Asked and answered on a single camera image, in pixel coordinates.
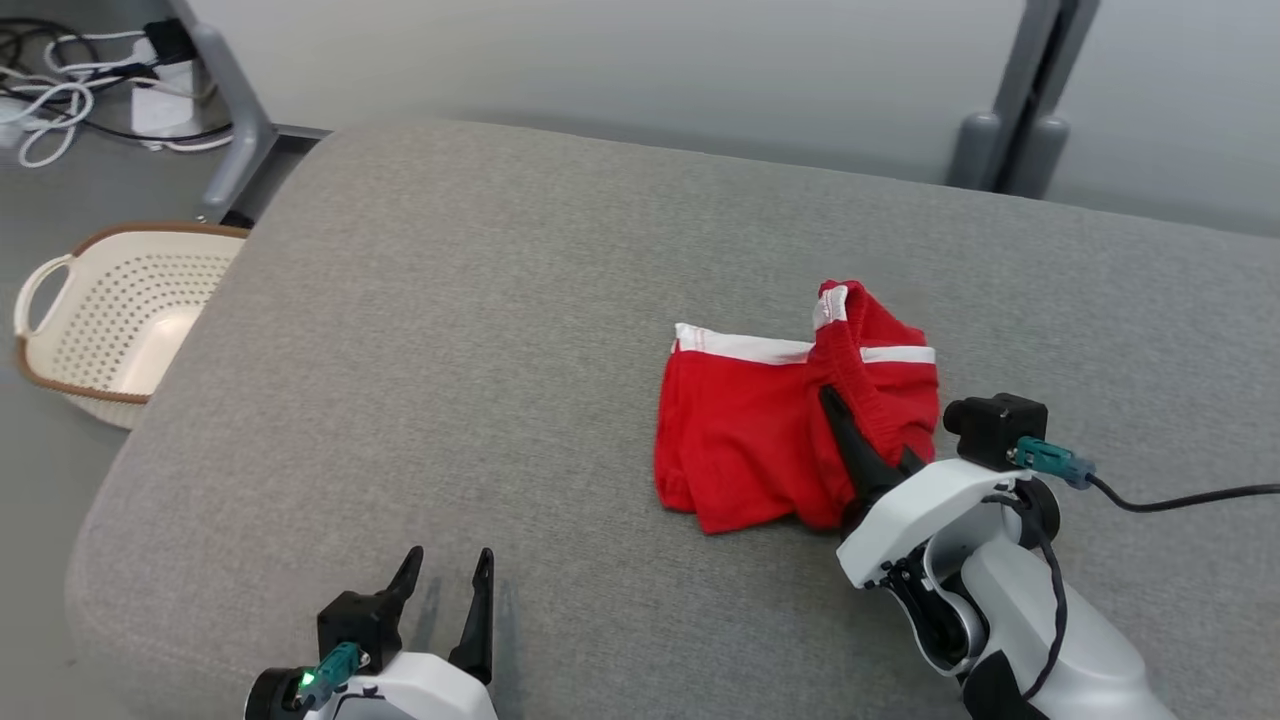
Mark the red shorts with white trim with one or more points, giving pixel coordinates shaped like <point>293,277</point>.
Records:
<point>740,430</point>

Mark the cream perforated laundry basket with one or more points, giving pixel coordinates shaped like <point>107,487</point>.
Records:
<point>110,310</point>

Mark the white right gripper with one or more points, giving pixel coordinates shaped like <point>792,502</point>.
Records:
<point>930,510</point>

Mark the grey metal table leg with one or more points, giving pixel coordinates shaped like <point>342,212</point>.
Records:
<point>240,130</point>

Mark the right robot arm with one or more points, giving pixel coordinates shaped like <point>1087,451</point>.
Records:
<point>1090,650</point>

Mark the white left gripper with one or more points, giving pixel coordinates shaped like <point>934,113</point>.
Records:
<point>430,695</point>

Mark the black plug adapter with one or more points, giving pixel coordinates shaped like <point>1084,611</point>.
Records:
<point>170,42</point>

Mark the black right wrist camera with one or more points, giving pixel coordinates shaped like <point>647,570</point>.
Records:
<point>995,430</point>

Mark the grey partition post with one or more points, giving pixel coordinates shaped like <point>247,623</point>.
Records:
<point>1020,100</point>

